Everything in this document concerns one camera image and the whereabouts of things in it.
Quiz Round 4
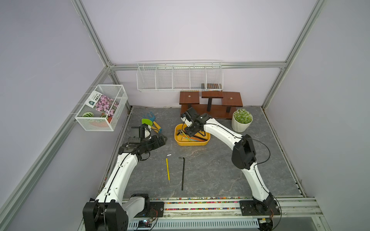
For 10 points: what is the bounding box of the flower seed packet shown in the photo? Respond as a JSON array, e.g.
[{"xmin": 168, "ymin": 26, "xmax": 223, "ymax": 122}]
[{"xmin": 84, "ymin": 90, "xmax": 119, "ymax": 117}]

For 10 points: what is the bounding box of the yellow hex key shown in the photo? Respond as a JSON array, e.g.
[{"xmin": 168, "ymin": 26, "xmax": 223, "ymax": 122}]
[{"xmin": 166, "ymin": 154, "xmax": 172, "ymax": 183}]

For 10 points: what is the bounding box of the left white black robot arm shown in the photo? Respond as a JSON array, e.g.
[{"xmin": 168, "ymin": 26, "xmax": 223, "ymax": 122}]
[{"xmin": 82, "ymin": 135, "xmax": 168, "ymax": 231}]

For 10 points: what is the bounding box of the small white wire basket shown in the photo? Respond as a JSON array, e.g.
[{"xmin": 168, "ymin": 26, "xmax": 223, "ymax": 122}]
[{"xmin": 75, "ymin": 84, "xmax": 128, "ymax": 131}]

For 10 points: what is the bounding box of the short black hex key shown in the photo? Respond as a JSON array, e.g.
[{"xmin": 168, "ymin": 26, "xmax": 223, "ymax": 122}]
[{"xmin": 179, "ymin": 157, "xmax": 186, "ymax": 191}]

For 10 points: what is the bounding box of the colourful grid item in basket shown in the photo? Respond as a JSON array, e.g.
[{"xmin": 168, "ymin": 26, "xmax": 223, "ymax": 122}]
[{"xmin": 201, "ymin": 83, "xmax": 223, "ymax": 90}]

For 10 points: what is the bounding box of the white pot green succulent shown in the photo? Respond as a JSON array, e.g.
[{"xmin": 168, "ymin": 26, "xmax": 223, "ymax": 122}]
[{"xmin": 232, "ymin": 108, "xmax": 253, "ymax": 132}]

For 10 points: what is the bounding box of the blue toy rake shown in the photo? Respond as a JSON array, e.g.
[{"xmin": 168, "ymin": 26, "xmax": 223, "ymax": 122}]
[{"xmin": 147, "ymin": 112, "xmax": 162, "ymax": 131}]

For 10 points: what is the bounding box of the aluminium mounting rail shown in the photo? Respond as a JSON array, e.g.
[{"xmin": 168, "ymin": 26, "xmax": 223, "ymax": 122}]
[{"xmin": 127, "ymin": 197, "xmax": 330, "ymax": 231}]

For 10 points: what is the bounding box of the green striped ball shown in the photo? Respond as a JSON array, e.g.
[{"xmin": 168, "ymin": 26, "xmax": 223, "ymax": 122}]
[{"xmin": 82, "ymin": 112, "xmax": 94, "ymax": 117}]

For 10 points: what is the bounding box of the yellow plastic storage box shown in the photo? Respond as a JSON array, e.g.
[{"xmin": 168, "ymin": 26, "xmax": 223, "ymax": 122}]
[{"xmin": 174, "ymin": 124, "xmax": 211, "ymax": 146}]

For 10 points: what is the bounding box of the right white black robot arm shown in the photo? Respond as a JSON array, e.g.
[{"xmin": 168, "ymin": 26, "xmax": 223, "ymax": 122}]
[{"xmin": 180, "ymin": 107, "xmax": 278, "ymax": 216}]

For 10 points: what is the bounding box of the long black hex key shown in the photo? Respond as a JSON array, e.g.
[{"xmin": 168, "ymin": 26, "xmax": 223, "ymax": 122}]
[{"xmin": 176, "ymin": 130, "xmax": 206, "ymax": 139}]

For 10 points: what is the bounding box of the orange hex key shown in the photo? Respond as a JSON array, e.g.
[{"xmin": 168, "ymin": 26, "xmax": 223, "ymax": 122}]
[{"xmin": 186, "ymin": 137, "xmax": 206, "ymax": 142}]

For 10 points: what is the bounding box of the long white wire basket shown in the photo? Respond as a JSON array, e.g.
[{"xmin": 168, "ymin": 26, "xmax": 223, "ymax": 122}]
[{"xmin": 136, "ymin": 60, "xmax": 224, "ymax": 91}]

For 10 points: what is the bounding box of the brown wooden stand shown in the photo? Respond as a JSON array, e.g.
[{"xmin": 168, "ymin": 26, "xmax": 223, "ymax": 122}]
[{"xmin": 179, "ymin": 91, "xmax": 243, "ymax": 119}]

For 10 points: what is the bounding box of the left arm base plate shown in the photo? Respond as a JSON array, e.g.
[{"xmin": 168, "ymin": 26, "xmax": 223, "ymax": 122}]
[{"xmin": 135, "ymin": 201, "xmax": 164, "ymax": 218}]

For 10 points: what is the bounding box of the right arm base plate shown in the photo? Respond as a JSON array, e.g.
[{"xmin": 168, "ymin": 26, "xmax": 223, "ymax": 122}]
[{"xmin": 240, "ymin": 200, "xmax": 281, "ymax": 217}]

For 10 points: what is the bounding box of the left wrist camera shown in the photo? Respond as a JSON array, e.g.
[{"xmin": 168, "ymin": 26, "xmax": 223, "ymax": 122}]
[{"xmin": 128, "ymin": 124, "xmax": 151, "ymax": 143}]

